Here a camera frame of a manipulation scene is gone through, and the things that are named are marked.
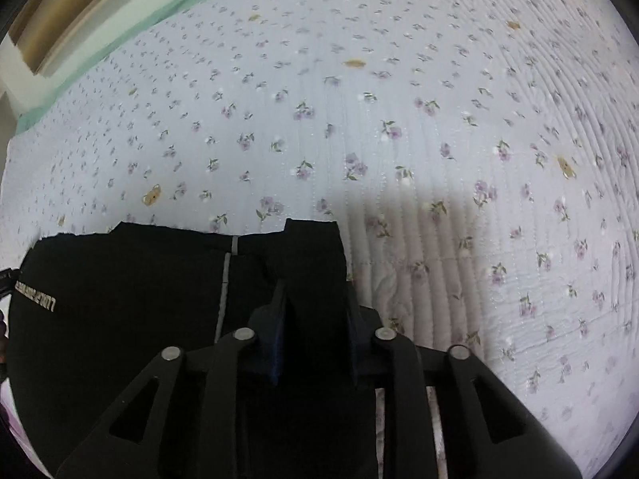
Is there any black hooded jacket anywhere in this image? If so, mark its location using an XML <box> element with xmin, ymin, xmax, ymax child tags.
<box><xmin>5</xmin><ymin>218</ymin><xmax>381</xmax><ymax>479</ymax></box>

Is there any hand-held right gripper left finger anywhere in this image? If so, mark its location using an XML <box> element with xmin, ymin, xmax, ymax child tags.
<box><xmin>55</xmin><ymin>278</ymin><xmax>296</xmax><ymax>479</ymax></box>

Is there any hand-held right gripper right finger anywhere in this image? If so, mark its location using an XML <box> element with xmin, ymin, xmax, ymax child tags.
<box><xmin>343</xmin><ymin>283</ymin><xmax>583</xmax><ymax>479</ymax></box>

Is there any floral quilted bed cover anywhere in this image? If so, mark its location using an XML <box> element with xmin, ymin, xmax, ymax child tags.
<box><xmin>0</xmin><ymin>0</ymin><xmax>639</xmax><ymax>479</ymax></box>

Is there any pink blanket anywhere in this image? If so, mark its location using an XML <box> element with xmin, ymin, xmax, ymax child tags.
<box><xmin>0</xmin><ymin>378</ymin><xmax>25</xmax><ymax>441</ymax></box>

